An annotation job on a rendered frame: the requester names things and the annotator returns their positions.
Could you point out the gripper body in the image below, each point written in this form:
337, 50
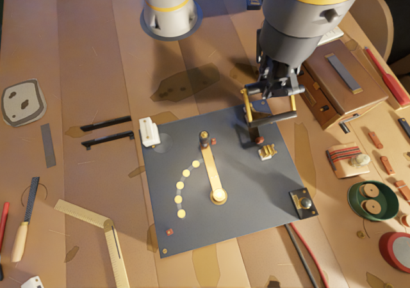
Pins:
288, 46

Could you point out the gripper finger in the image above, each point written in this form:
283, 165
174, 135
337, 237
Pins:
256, 89
293, 84

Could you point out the orange fuse link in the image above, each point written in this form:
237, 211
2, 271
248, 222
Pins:
403, 189
375, 139
386, 165

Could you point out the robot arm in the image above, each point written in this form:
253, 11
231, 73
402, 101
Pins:
166, 3

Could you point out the brass fuse base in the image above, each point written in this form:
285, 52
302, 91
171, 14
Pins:
266, 151

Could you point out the brass contact stud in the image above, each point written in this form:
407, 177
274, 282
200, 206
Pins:
180, 185
181, 213
196, 163
178, 199
186, 172

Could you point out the grey slate controller panel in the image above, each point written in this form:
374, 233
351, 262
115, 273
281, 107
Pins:
237, 198

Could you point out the white porcelain fuse carrier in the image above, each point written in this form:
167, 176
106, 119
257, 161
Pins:
149, 131

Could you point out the black plate with dome button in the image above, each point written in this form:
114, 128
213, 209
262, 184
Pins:
303, 202

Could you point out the grey round foot plate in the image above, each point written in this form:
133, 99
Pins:
145, 32

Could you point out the white paper pad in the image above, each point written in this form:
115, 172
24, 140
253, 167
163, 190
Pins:
331, 36

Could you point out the brown round peg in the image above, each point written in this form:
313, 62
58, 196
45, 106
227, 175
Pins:
259, 139

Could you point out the grey strip with brass ends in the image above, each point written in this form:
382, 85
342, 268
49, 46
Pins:
344, 73

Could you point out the small blue box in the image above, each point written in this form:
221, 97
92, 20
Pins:
254, 0

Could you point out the brown wooden box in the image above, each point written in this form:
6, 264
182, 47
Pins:
365, 92

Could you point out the folded striped cloth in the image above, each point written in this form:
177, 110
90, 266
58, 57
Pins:
341, 164

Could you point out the round wooden chair back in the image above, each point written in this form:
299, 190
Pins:
378, 16

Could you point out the red flat tool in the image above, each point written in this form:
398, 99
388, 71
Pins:
389, 80

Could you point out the pale round knob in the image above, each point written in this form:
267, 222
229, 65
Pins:
360, 160

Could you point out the wooden disc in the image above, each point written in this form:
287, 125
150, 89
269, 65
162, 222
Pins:
368, 190
372, 206

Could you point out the green bowl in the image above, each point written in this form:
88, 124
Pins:
389, 204

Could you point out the black flat bar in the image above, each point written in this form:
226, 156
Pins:
105, 123
107, 139

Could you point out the small brass washer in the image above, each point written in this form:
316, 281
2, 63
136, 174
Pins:
360, 234

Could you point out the pale small cup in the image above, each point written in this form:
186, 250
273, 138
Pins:
406, 220

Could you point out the red round tin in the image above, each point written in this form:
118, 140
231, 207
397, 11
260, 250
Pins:
395, 249

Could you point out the brass folding square rule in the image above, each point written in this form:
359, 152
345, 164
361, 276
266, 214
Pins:
110, 236

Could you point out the grey abrasive strip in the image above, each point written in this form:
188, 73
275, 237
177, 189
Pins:
48, 145

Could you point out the grey stone slab piece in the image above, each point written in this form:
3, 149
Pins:
22, 102

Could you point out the white block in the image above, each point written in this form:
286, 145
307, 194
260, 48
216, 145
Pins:
32, 283

